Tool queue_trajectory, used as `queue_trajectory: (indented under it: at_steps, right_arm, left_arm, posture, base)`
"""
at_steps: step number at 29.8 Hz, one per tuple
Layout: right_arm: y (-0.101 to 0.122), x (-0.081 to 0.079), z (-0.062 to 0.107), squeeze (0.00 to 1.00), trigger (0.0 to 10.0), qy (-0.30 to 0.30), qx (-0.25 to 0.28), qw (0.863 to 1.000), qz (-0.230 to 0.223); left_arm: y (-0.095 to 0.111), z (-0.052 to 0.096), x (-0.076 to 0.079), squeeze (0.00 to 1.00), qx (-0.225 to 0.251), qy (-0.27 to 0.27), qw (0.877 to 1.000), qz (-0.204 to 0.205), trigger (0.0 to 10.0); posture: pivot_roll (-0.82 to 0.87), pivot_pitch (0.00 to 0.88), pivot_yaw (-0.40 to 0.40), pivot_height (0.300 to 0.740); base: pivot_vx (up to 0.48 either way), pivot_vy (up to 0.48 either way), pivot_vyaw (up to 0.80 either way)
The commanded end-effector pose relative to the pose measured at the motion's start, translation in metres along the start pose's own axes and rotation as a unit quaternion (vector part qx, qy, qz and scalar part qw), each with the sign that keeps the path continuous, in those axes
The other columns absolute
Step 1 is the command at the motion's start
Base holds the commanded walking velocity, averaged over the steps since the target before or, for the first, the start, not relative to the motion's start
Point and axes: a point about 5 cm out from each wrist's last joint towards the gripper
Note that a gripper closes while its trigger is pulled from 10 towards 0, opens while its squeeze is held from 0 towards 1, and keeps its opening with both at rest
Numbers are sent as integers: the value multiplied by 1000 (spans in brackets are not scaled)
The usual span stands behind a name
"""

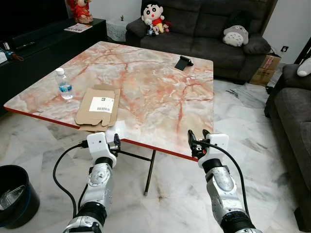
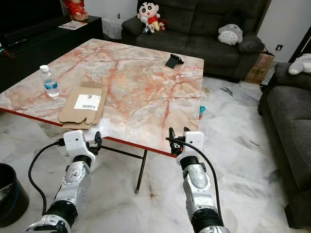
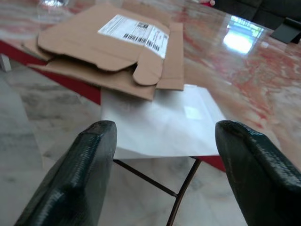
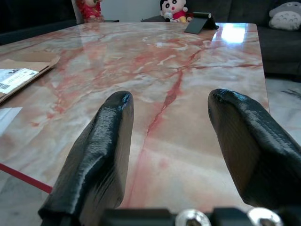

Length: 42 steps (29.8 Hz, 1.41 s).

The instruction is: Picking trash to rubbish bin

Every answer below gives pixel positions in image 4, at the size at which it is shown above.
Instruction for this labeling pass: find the red-robed doll figure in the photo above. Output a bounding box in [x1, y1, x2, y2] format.
[75, 0, 106, 24]

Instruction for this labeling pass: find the white paper sheet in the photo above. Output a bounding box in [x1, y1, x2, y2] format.
[0, 107, 23, 137]

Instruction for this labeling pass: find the black tablet stand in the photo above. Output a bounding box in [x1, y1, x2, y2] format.
[183, 11, 220, 34]

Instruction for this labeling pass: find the red floor tape strip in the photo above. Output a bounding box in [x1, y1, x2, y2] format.
[0, 163, 53, 194]

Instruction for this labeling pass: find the dark grey sofa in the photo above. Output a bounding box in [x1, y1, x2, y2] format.
[185, 0, 301, 83]

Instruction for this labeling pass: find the grey round plush toy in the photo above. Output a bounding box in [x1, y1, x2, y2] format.
[269, 1, 301, 31]

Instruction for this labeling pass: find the black side table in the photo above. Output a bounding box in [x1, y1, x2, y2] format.
[141, 15, 174, 23]

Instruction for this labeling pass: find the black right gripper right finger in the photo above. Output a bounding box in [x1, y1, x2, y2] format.
[207, 88, 301, 212]

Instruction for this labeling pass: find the pink marble coffee table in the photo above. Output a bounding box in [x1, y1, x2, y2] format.
[0, 22, 270, 212]

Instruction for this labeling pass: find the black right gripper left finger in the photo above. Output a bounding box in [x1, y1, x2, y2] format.
[38, 90, 135, 226]

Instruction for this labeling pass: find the cartoon boy plush doll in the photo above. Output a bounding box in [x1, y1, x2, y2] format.
[159, 0, 189, 24]

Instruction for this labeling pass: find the black tv console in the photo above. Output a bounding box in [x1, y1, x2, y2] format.
[0, 18, 78, 46]

